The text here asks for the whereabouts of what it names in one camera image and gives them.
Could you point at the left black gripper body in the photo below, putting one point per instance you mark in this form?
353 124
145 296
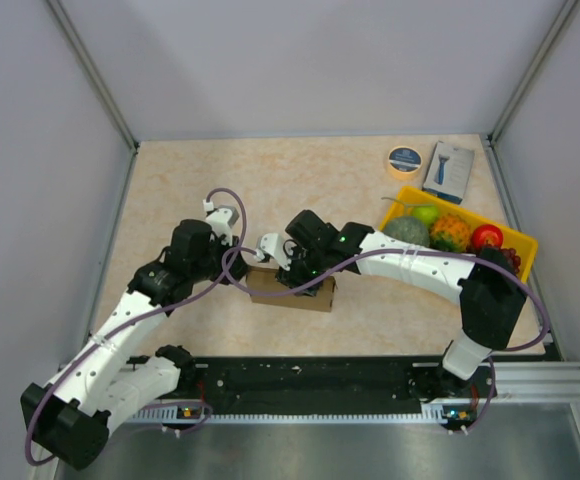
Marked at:
213 266

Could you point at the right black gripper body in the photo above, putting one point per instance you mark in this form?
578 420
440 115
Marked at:
305 267

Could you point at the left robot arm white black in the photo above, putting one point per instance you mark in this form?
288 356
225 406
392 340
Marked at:
73 415

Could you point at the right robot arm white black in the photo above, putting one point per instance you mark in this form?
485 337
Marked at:
484 286

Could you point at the blue razor retail box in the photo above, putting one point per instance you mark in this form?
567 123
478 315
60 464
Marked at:
449 172

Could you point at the green round melon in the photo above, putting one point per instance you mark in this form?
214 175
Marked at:
408 229

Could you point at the yellow plastic bin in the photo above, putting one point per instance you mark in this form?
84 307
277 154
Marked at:
409 197

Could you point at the green apple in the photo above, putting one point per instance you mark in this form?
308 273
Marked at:
427 214

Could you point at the yellow masking tape roll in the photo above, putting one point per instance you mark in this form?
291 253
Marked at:
403 162

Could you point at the toy pineapple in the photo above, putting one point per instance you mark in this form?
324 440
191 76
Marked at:
450 233

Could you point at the red tomato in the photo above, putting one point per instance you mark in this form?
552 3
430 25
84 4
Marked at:
487 235

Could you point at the purple grapes bunch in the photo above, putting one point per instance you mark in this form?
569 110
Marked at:
513 259

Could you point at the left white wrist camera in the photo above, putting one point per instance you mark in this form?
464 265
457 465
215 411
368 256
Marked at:
221 219

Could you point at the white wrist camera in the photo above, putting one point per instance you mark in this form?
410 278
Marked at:
270 246
221 219

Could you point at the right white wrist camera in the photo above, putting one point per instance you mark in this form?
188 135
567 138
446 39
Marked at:
270 246

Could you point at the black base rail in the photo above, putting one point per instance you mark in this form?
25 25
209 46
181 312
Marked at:
326 385

